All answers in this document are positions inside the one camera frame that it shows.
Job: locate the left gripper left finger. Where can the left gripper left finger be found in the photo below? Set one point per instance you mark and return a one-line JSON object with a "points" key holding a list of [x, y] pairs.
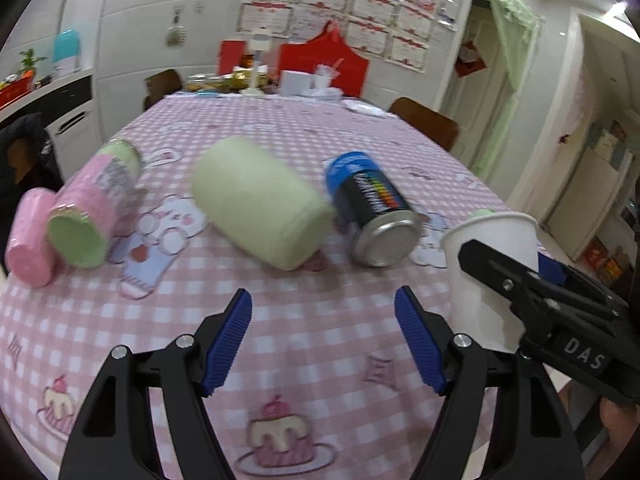
{"points": [[113, 436]]}

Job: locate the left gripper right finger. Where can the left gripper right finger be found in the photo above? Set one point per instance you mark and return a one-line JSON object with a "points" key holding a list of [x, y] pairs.
{"points": [[530, 434]]}

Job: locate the white paper cup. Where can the white paper cup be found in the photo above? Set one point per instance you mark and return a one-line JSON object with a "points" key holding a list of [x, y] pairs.
{"points": [[486, 258]]}

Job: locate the pink plastic cup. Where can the pink plastic cup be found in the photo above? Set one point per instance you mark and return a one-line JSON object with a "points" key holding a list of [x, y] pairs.
{"points": [[31, 242]]}

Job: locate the plastic drink cup with straw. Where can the plastic drink cup with straw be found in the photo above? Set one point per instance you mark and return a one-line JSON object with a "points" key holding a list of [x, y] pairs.
{"points": [[325, 74]]}

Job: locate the green clear tape roll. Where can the green clear tape roll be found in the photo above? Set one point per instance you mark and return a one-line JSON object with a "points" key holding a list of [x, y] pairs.
{"points": [[482, 212]]}

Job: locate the black blue metal can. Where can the black blue metal can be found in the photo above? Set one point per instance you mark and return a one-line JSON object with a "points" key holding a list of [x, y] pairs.
{"points": [[381, 225]]}

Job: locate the pink checkered tablecloth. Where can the pink checkered tablecloth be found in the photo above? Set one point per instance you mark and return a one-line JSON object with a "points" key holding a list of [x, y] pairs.
{"points": [[323, 386]]}

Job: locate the brown wooden chair right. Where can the brown wooden chair right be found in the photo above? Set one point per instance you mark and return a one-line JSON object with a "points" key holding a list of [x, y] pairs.
{"points": [[439, 128]]}

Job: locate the brown wooden chair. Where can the brown wooden chair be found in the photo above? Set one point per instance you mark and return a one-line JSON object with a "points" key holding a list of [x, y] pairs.
{"points": [[439, 128], [159, 85]]}

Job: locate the pink green labelled can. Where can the pink green labelled can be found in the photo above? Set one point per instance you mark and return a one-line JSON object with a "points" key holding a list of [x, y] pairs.
{"points": [[82, 220]]}

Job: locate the pale green towel roll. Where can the pale green towel roll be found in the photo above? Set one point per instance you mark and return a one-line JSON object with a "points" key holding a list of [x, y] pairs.
{"points": [[260, 203]]}

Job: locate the black jacket on chair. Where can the black jacket on chair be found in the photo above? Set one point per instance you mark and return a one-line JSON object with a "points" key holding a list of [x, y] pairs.
{"points": [[27, 161]]}

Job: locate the green lace door curtain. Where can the green lace door curtain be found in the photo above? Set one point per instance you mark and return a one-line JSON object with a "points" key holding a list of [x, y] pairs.
{"points": [[518, 31]]}

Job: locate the white square box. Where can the white square box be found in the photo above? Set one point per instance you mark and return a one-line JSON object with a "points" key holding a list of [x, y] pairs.
{"points": [[295, 83]]}

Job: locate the red gift bag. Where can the red gift bag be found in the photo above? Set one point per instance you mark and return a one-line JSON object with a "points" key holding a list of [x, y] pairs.
{"points": [[329, 48]]}

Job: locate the brown wooden chair left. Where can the brown wooden chair left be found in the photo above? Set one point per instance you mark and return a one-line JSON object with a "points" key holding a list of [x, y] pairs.
{"points": [[159, 85]]}

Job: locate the potted green plant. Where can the potted green plant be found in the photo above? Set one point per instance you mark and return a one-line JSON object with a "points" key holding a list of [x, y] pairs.
{"points": [[17, 85]]}

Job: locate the turquoise white humidifier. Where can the turquoise white humidifier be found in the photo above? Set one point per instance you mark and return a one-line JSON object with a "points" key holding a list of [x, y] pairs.
{"points": [[66, 53]]}

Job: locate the white desk lamp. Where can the white desk lamp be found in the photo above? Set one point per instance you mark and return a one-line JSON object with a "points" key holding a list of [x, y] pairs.
{"points": [[259, 44]]}

